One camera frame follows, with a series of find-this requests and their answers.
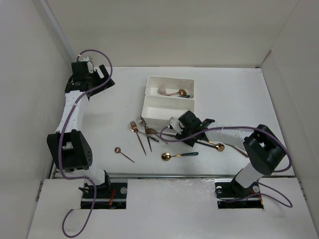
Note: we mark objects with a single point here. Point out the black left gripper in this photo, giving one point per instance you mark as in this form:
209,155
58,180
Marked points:
95,74

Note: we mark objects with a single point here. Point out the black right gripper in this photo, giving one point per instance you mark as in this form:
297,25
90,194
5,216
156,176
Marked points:
191,142

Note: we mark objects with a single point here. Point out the large copper spoon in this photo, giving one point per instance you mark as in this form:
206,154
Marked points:
181,92

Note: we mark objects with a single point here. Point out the copper fork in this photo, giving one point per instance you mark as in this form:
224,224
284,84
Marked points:
138,138

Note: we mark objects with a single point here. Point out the black spoon green handle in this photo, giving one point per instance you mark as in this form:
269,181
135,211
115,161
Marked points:
204,143

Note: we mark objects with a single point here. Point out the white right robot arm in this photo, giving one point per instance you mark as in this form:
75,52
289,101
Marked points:
263,149

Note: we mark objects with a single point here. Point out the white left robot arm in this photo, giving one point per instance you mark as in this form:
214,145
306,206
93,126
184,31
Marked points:
68,146

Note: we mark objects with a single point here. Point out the white near plastic container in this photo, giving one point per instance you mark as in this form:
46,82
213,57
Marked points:
157,110

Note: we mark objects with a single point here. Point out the white plastic container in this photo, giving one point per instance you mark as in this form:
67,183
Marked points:
170,84
157,110

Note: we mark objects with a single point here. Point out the white far plastic container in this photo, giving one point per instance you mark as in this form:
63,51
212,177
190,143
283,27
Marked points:
170,84

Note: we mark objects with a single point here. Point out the white ceramic spoon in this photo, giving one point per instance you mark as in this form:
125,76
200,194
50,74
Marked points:
161,91

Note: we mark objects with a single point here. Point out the black fork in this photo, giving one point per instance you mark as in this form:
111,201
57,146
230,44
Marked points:
143,124

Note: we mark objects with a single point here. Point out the copper knife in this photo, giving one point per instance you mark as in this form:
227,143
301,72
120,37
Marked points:
240,151

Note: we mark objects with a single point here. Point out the small copper spoon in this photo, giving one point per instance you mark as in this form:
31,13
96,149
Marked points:
119,151

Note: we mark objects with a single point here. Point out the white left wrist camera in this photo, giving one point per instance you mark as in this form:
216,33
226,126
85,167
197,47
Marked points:
92,69

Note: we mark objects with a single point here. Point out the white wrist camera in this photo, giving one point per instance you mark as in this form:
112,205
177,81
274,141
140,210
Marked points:
176,125
92,69

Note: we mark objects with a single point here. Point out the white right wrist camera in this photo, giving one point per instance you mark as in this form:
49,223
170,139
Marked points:
176,125

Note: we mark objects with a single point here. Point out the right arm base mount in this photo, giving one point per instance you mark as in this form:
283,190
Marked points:
230,196

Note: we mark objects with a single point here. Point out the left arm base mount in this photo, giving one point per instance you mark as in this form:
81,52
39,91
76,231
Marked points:
110,197

